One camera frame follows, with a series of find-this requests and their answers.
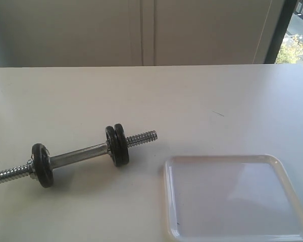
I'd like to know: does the black weight plate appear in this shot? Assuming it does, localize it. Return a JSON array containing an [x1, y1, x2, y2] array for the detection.
[[114, 124, 129, 165], [105, 126, 123, 167], [32, 143, 54, 188]]

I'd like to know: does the chrome threaded dumbbell bar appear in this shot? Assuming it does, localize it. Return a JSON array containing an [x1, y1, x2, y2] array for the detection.
[[0, 131, 158, 184]]

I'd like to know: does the white plastic tray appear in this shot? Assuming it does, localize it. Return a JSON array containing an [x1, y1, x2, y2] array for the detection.
[[164, 155, 303, 241]]

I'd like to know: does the black window frame post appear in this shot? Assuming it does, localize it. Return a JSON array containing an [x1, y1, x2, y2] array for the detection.
[[264, 0, 298, 64]]

